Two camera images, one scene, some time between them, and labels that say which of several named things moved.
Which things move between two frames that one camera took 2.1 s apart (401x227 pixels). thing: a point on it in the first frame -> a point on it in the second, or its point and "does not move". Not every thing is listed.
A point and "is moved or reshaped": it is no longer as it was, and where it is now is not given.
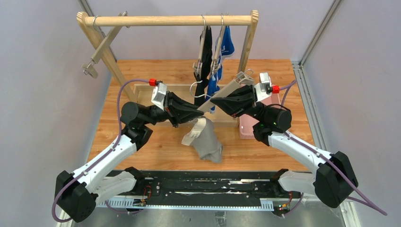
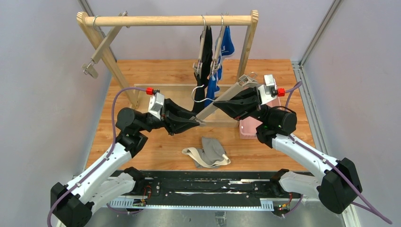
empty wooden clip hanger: x=88 y=69 does not move
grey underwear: x=202 y=137 -> x=212 y=154
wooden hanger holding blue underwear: x=215 y=64 does not move
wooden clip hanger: x=243 y=78 is moved or reshaped
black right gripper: x=250 y=99 does not move
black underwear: x=200 y=84 does not move
